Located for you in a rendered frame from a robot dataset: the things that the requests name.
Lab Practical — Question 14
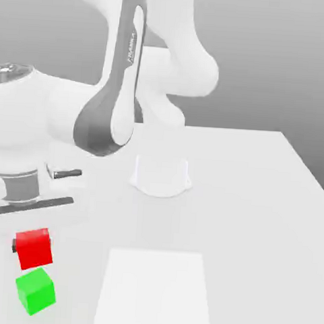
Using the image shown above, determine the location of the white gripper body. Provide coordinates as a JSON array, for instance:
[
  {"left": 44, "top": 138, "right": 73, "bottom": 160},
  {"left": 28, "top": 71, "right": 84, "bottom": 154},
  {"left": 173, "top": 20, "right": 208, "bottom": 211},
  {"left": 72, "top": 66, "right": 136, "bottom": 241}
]
[{"left": 0, "top": 191, "right": 79, "bottom": 240}]

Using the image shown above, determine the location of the small red cube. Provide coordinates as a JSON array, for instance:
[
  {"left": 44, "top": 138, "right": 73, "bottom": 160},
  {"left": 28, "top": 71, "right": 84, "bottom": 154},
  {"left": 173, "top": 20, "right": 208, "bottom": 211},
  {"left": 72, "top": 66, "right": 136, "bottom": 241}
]
[{"left": 12, "top": 225, "right": 56, "bottom": 273}]

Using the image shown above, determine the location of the small green cube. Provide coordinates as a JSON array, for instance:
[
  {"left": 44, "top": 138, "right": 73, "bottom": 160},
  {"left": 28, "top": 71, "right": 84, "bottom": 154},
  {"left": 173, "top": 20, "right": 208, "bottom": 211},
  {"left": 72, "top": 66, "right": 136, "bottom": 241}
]
[{"left": 13, "top": 266, "right": 59, "bottom": 318}]

